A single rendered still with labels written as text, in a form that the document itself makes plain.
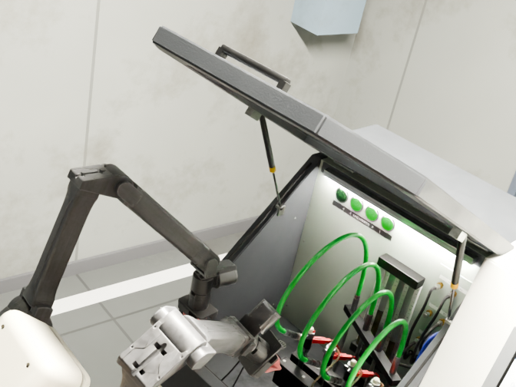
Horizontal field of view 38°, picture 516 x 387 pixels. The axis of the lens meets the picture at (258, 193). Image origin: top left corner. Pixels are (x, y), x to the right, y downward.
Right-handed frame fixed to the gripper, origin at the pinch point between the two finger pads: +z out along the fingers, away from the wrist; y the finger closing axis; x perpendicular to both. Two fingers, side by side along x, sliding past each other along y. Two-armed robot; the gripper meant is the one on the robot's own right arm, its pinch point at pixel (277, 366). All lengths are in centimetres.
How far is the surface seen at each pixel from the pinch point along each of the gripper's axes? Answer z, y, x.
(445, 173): 34, 72, 34
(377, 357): 36.3, 18.3, 5.0
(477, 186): 37, 75, 25
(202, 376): 16.0, -21.6, 26.5
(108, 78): 29, 12, 205
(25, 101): 6, -21, 198
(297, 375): 32.1, -2.1, 16.0
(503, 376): 23, 38, -29
